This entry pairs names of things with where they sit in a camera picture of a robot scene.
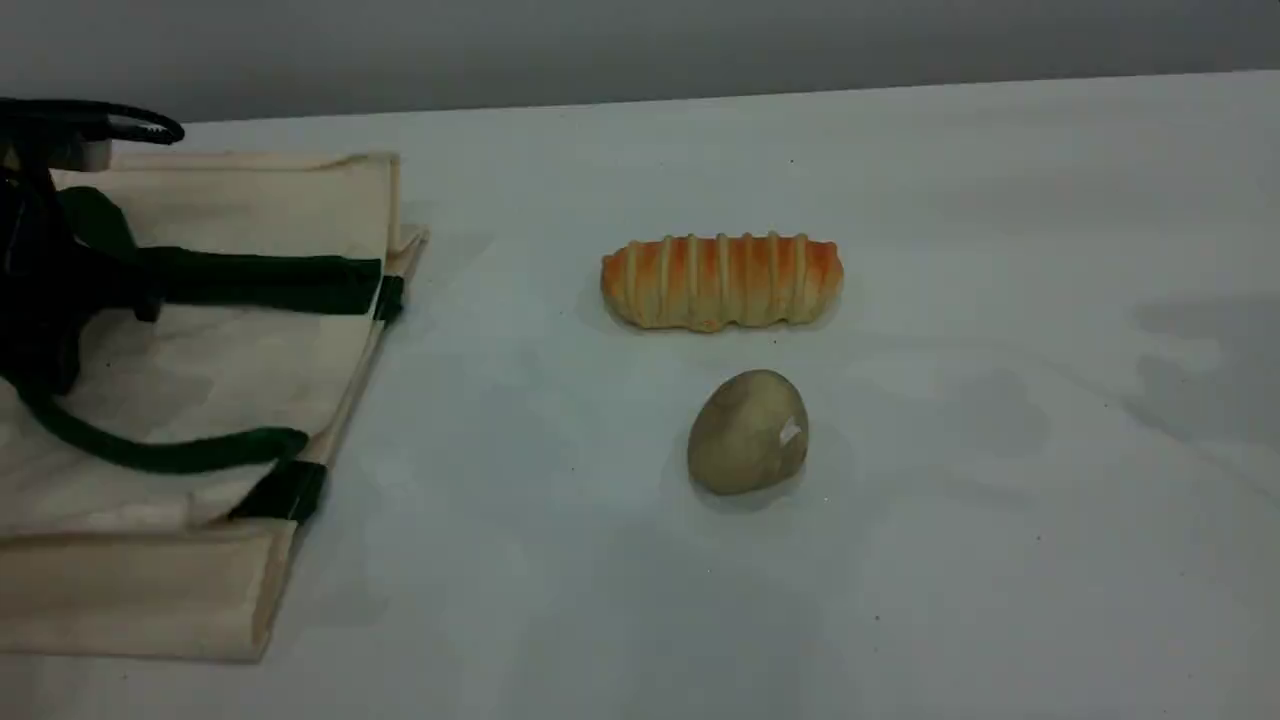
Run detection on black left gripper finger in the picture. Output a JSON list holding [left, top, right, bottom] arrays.
[[0, 150, 163, 393], [0, 98, 187, 147]]

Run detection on white canvas bag green handles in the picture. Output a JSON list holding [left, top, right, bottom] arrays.
[[0, 150, 431, 664]]

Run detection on long striped orange bread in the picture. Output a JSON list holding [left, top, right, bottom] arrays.
[[600, 232, 846, 333]]

